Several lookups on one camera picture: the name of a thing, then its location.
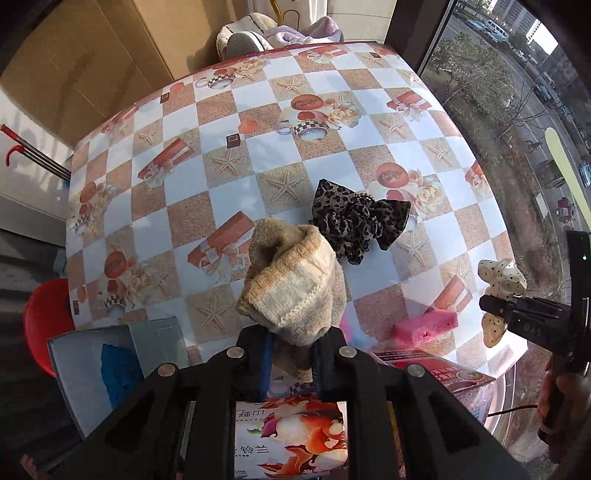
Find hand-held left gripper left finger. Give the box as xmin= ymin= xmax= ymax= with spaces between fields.
xmin=81 ymin=325 xmax=278 ymax=480

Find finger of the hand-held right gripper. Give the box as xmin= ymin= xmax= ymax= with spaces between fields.
xmin=479 ymin=295 xmax=572 ymax=321
xmin=502 ymin=318 xmax=574 ymax=345

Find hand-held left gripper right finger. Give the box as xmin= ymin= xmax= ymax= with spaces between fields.
xmin=311 ymin=325 xmax=528 ymax=480

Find cream polka dot scrunchie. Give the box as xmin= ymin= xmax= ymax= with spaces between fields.
xmin=477 ymin=258 xmax=528 ymax=348

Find beige knitted sock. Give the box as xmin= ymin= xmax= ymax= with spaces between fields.
xmin=236 ymin=218 xmax=346 ymax=384

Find grey cardboard box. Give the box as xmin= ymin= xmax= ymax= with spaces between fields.
xmin=46 ymin=316 xmax=191 ymax=440

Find person's right hand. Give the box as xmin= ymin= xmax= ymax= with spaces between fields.
xmin=537 ymin=357 xmax=591 ymax=463

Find floral tissue pack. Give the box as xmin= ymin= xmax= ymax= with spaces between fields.
xmin=232 ymin=368 xmax=350 ymax=480

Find pink sponge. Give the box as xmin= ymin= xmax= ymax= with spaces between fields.
xmin=392 ymin=309 xmax=459 ymax=348

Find red patterned carton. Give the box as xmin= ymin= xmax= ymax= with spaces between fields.
xmin=368 ymin=349 xmax=496 ymax=423

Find leopard print scrunchie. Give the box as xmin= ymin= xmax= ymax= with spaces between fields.
xmin=308 ymin=178 xmax=412 ymax=267

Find red plastic stool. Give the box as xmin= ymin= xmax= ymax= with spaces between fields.
xmin=23 ymin=278 xmax=76 ymax=378

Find checkered printed tablecloth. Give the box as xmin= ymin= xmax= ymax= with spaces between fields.
xmin=65 ymin=41 xmax=529 ymax=398

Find grey slipper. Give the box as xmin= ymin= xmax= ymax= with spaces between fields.
xmin=225 ymin=31 xmax=271 ymax=59

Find lavender towel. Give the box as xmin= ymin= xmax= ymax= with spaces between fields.
xmin=267 ymin=15 xmax=343 ymax=48

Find large cardboard box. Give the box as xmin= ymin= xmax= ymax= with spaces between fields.
xmin=0 ymin=0 xmax=223 ymax=149

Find black cable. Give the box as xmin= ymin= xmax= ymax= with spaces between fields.
xmin=484 ymin=404 xmax=542 ymax=419

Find red handled metal poles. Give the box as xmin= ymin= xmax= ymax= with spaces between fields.
xmin=0 ymin=124 xmax=73 ymax=182

